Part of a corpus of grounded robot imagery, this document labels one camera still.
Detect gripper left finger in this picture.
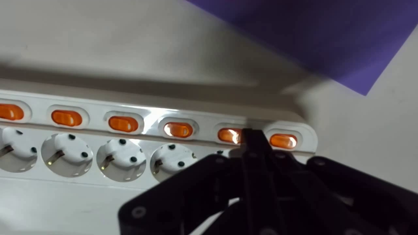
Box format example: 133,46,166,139
118,128,262,235

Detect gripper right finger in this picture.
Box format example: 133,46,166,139
258,130,418,235

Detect white power strip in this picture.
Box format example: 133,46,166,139
0,88,318,191

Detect purple sheet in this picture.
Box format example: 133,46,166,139
185,0,418,96

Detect orange rocker switch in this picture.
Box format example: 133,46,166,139
108,116,139,133
51,110,83,127
269,133,298,150
163,122,194,139
0,103,25,121
217,128,244,145

